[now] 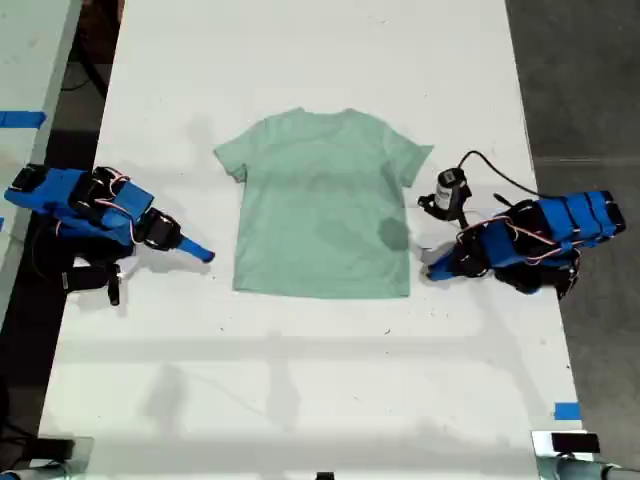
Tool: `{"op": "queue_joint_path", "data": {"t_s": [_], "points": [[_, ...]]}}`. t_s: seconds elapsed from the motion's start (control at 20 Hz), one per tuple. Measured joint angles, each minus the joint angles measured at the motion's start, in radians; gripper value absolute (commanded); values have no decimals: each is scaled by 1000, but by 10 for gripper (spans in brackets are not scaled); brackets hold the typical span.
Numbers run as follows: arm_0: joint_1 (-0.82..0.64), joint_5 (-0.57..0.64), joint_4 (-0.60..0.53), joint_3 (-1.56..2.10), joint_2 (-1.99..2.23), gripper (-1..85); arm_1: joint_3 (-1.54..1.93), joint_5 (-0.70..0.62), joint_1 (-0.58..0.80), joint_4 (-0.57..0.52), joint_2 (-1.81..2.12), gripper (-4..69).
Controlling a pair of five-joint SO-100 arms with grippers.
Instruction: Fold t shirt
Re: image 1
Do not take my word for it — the pale green T-shirt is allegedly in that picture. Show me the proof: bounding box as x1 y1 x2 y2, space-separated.
213 106 435 300

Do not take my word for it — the long blue tape strip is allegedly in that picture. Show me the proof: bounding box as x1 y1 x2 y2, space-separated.
0 110 48 129

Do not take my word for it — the small black box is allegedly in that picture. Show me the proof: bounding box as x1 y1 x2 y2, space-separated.
35 436 77 459
551 433 601 454

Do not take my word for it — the pale side table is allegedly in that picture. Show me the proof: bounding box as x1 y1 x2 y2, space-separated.
0 0 84 321

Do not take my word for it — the grey metal pipe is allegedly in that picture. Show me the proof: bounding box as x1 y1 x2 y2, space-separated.
537 457 640 480

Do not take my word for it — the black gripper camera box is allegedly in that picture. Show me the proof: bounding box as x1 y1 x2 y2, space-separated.
417 168 474 222
59 263 124 307

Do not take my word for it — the black camera cable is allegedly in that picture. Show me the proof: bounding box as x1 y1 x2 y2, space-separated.
457 150 542 197

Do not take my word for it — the black floor cable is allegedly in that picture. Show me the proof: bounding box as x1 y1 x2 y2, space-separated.
59 47 112 101

